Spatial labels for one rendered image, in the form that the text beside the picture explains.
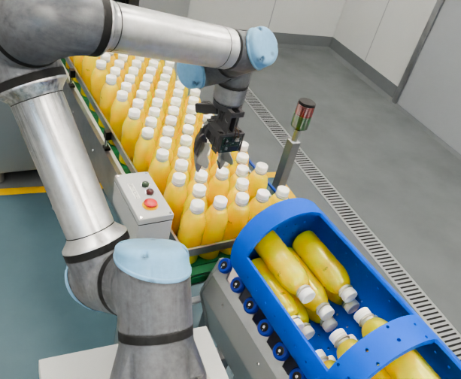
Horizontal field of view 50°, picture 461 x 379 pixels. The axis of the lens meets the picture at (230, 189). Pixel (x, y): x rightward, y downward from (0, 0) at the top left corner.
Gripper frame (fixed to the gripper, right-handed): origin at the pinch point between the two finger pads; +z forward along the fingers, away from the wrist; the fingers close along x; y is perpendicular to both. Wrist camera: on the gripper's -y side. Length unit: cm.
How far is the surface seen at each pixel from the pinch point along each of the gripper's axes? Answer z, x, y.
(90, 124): 35, -6, -79
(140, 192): 14.3, -13.5, -9.7
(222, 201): 13.2, 7.3, 0.6
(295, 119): 5, 49, -26
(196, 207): 13.3, -1.4, 1.2
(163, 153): 13.2, -0.3, -25.2
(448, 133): 114, 357, -147
